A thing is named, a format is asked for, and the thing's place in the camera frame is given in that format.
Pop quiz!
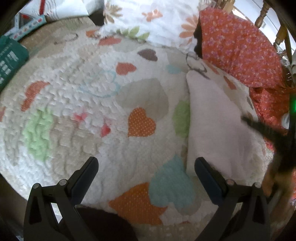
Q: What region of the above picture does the white floral pillow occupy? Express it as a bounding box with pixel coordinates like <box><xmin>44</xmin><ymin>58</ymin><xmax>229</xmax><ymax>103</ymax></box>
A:
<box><xmin>98</xmin><ymin>0</ymin><xmax>210</xmax><ymax>52</ymax></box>

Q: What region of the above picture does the heart patterned quilt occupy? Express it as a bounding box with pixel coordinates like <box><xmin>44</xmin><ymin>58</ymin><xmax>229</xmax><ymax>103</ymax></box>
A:
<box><xmin>0</xmin><ymin>16</ymin><xmax>273</xmax><ymax>227</ymax></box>

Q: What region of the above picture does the right hand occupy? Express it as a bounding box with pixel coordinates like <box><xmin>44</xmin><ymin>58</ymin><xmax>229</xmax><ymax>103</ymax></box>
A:
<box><xmin>261</xmin><ymin>160</ymin><xmax>295</xmax><ymax>197</ymax></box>

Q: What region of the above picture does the orange floral pillow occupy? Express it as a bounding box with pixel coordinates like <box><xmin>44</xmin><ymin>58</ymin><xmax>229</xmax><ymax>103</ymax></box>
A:
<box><xmin>199</xmin><ymin>8</ymin><xmax>295</xmax><ymax>128</ymax></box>

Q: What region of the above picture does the wooden chair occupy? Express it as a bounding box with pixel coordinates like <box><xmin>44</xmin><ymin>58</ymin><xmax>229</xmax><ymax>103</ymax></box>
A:
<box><xmin>217</xmin><ymin>0</ymin><xmax>296</xmax><ymax>77</ymax></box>

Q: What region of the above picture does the white bag with red stripe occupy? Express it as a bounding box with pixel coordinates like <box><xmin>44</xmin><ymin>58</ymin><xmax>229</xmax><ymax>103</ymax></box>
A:
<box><xmin>4</xmin><ymin>0</ymin><xmax>105</xmax><ymax>42</ymax></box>

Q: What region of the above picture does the white cloth with grey stripe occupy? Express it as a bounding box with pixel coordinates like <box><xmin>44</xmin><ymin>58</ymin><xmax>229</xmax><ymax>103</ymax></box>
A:
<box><xmin>186</xmin><ymin>70</ymin><xmax>272</xmax><ymax>184</ymax></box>

